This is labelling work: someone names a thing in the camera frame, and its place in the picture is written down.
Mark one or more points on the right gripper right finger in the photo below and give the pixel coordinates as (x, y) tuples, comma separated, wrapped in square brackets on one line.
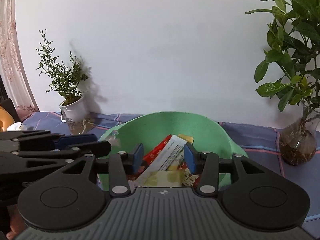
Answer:
[(249, 193)]

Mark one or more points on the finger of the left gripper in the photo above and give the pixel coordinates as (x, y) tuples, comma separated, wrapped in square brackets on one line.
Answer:
[(68, 140), (17, 162)]

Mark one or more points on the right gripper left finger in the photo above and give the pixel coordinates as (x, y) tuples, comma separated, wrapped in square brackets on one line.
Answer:
[(77, 194)]

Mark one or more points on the beige green snack pack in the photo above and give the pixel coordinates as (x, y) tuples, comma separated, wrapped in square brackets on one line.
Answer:
[(163, 160)]

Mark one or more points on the person's hand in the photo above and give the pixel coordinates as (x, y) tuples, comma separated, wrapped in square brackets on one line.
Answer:
[(17, 224)]

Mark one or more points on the white tissue packet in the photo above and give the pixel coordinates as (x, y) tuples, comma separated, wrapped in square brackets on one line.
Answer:
[(18, 126)]

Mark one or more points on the orange donut cushion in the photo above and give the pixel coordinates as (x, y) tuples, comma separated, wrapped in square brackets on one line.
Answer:
[(6, 120)]

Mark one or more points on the blue plaid tablecloth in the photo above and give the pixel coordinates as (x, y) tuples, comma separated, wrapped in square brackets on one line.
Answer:
[(260, 143)]

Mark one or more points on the pink floral curtain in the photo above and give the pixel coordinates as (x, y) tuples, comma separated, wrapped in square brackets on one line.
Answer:
[(12, 71)]

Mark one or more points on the fine-leaf plant in white cup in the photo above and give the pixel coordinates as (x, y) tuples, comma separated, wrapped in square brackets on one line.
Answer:
[(65, 79)]

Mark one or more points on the red clear snack packet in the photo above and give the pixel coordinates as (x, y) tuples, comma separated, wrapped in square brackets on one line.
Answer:
[(189, 179)]

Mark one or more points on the green plastic bowl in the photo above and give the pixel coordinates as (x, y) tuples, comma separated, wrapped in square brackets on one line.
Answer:
[(151, 129)]

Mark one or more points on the red slim snack stick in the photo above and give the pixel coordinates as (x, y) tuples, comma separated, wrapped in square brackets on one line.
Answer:
[(151, 156)]

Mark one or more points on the orange clear cracker packet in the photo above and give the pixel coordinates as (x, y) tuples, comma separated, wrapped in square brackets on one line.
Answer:
[(187, 138)]

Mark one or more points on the broad-leaf plant in glass vase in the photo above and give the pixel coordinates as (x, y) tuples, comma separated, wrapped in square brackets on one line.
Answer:
[(293, 40)]

